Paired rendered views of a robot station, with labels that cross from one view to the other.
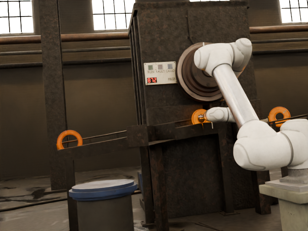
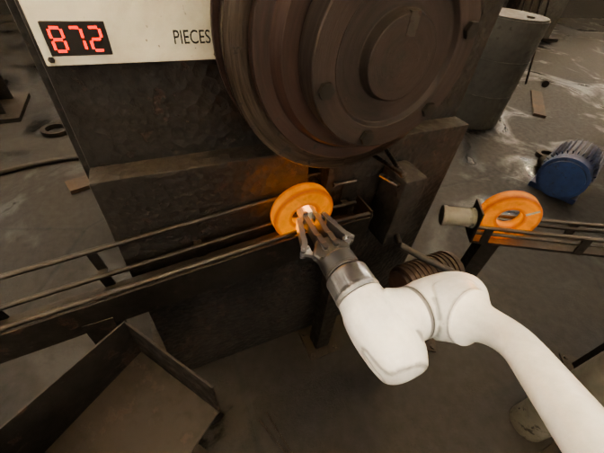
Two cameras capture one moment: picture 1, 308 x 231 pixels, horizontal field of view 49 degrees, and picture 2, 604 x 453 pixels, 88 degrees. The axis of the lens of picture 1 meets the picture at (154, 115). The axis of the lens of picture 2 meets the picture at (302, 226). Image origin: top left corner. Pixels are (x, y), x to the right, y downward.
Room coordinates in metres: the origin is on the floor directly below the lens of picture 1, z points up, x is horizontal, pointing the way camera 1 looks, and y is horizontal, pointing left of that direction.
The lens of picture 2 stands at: (2.09, -0.18, 1.24)
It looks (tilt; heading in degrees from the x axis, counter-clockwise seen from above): 43 degrees down; 341
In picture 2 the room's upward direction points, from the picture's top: 6 degrees clockwise
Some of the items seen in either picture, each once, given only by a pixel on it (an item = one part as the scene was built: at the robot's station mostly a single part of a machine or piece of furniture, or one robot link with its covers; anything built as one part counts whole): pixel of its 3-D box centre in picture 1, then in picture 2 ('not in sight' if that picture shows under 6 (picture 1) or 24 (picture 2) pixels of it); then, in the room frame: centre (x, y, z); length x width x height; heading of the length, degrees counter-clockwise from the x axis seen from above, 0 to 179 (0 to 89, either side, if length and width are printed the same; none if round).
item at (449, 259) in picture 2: (264, 176); (406, 311); (2.56, -0.79, 0.27); 0.22 x 0.13 x 0.53; 99
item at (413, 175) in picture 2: (238, 123); (393, 203); (2.69, -0.67, 0.68); 0.11 x 0.08 x 0.24; 9
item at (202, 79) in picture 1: (209, 69); (392, 55); (2.55, -0.45, 1.11); 0.28 x 0.06 x 0.28; 99
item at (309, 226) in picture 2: not in sight; (314, 235); (2.54, -0.37, 0.76); 0.11 x 0.01 x 0.04; 11
